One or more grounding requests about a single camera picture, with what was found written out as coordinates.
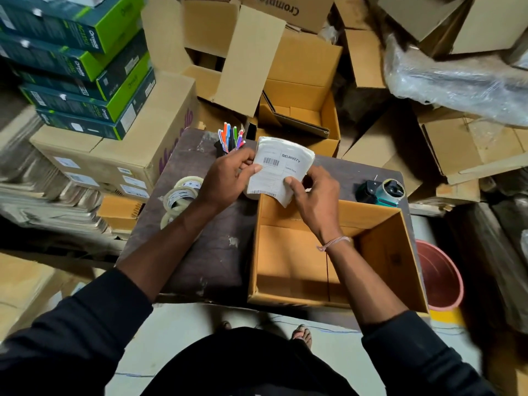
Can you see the person's right hand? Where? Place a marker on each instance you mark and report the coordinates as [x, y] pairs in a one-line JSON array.
[[319, 206]]

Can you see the clear plastic wrapped bundle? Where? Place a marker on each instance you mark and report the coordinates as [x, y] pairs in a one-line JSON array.
[[453, 86]]

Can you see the open orange carton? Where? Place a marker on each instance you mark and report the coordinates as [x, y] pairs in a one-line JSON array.
[[305, 57]]

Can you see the plastic wrapped dark sheet stack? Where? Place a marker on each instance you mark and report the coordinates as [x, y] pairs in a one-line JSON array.
[[495, 263]]

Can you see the small brown carton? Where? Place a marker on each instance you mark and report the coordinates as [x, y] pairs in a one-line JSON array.
[[458, 192]]

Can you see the person's left hand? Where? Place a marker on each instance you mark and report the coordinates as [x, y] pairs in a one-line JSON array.
[[225, 181]]

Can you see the tilted brown carton plastic patch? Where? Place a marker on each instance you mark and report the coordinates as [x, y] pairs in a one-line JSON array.
[[453, 148]]

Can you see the brown supply box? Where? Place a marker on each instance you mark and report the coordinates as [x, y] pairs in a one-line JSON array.
[[288, 259]]

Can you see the black mesh pen holder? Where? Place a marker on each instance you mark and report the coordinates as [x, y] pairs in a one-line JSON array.
[[218, 149]]

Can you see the black printed shirt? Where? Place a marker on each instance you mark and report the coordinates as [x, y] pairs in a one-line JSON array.
[[247, 362]]

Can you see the person's left forearm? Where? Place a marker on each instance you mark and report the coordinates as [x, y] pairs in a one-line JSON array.
[[161, 251]]

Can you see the small orange carton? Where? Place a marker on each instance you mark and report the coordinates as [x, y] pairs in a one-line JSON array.
[[117, 210]]

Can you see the white label sheet bundle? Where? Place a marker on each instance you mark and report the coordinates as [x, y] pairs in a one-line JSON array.
[[280, 160]]

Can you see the pale wrist thread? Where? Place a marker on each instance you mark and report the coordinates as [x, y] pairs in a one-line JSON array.
[[334, 242]]

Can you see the red plastic bucket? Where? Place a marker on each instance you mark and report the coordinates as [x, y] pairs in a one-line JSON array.
[[439, 280]]

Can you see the teal tape dispenser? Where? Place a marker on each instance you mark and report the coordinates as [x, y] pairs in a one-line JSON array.
[[387, 193]]

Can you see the printed brown carton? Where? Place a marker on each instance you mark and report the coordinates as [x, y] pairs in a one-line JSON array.
[[288, 10]]

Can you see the stack of flattened cardboard sheets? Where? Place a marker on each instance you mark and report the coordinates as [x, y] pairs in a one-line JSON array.
[[37, 181]]

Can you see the person's foot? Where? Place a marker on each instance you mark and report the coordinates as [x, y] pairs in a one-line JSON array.
[[302, 334], [225, 325]]

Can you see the large flat cardboard panel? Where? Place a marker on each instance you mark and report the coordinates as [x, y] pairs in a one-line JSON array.
[[24, 284]]

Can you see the bunch of coloured pens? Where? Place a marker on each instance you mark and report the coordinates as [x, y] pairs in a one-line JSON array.
[[228, 136]]

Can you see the folded flat brown carton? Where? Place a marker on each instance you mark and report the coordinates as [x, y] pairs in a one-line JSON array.
[[371, 152]]

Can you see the open pale carton blue mark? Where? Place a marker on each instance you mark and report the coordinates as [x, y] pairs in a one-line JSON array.
[[486, 24]]

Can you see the large carton purple print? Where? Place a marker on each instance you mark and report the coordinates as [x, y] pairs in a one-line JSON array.
[[136, 140]]

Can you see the person's right forearm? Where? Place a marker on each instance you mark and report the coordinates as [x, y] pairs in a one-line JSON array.
[[363, 284]]

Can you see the flat brown cardboard piece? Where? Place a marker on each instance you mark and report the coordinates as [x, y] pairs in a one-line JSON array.
[[365, 57]]

